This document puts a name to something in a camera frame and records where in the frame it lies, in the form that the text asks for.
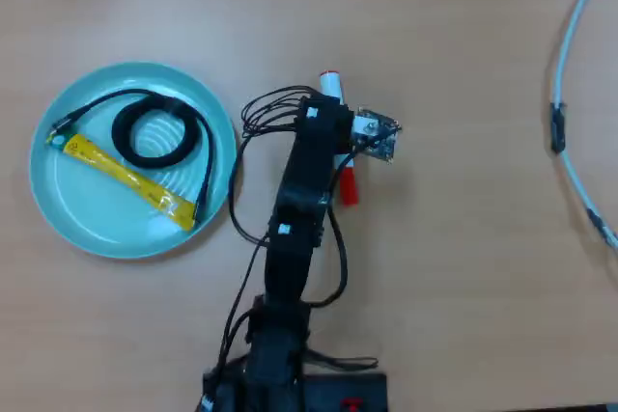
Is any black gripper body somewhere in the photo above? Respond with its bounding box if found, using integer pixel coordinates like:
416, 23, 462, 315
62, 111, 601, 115
289, 96, 354, 162

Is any white marker pen red cap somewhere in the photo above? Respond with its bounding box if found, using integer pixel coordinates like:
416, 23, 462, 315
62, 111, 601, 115
318, 70, 361, 206

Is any yellow sachet packet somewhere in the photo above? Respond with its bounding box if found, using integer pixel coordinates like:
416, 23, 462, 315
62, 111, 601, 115
45, 133, 197, 233

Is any light blue round plate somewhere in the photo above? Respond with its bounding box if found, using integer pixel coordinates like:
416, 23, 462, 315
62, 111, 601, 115
28, 62, 239, 260

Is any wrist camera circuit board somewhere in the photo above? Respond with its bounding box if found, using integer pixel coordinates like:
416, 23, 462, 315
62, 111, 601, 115
351, 106, 403, 163

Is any thick black camera cable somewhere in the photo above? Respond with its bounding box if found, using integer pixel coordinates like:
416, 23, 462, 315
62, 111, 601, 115
306, 141, 380, 372

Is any black coiled cable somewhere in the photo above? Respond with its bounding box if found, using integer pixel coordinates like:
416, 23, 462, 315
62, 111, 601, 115
47, 88, 216, 225

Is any long black cable clip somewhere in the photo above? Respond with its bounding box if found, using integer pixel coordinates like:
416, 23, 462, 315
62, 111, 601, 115
548, 100, 569, 155

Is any white cable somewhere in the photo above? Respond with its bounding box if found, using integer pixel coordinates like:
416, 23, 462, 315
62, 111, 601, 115
549, 0, 618, 252

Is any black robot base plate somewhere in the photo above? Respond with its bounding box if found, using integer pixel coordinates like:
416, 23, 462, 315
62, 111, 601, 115
200, 368, 390, 412

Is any short black cable tape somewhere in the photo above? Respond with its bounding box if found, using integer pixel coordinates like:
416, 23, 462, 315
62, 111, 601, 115
586, 206, 612, 242

